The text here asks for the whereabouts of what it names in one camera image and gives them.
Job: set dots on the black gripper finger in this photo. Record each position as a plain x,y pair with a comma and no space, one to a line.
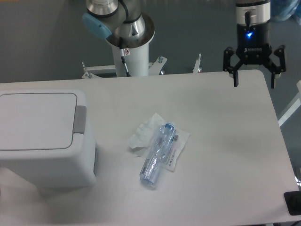
227,67
277,64

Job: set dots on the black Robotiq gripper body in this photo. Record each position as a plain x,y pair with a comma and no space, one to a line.
253,26

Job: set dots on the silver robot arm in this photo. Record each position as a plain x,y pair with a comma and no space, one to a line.
129,31

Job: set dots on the white trash can body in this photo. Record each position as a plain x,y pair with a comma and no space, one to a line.
73,166

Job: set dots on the white trash can lid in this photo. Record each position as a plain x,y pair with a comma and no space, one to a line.
36,121

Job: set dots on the blue plastic bag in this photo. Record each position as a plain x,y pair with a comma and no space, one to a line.
282,10

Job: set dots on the white printed plastic wrapper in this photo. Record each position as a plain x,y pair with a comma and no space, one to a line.
180,139

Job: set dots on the crumpled white tissue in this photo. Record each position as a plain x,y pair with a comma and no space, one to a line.
140,141

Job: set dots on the clear plastic water bottle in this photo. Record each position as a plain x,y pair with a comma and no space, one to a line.
159,149

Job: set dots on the black device at table edge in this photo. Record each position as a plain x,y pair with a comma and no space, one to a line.
293,202

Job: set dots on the grey lid push button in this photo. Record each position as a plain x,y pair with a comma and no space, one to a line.
80,117

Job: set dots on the white frame bar right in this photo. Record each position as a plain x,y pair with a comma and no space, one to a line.
293,105

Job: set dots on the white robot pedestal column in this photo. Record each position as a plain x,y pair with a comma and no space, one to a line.
137,61

